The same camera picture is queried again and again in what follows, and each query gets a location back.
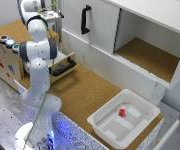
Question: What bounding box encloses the blue button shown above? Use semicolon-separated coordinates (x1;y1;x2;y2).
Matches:
5;38;16;48

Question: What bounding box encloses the white plastic box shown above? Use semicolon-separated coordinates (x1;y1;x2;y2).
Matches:
86;88;162;150

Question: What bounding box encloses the green button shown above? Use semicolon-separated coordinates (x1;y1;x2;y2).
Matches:
11;43;21;54

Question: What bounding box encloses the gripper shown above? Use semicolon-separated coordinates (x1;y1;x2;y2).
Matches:
43;9;65;26

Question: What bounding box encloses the green cable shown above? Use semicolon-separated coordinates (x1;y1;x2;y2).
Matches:
22;0;62;150

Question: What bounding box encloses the white cabinet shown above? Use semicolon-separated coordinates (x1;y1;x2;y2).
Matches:
60;0;180;108

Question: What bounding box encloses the black drawer handle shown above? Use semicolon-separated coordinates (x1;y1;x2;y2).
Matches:
50;56;77;78

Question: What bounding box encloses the red button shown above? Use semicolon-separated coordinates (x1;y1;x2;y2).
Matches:
0;34;10;44

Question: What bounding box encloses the black door handle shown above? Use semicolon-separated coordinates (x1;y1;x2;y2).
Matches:
80;4;92;36

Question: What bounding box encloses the pink block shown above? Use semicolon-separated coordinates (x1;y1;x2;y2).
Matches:
118;108;127;118

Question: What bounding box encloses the wooden drawer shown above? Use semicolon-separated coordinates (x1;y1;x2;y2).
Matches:
47;50;77;78

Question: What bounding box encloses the wooden drawer box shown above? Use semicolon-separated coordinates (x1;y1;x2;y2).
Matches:
0;18;61;92

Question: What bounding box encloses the white sliding door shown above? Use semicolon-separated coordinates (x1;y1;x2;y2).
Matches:
62;0;121;56

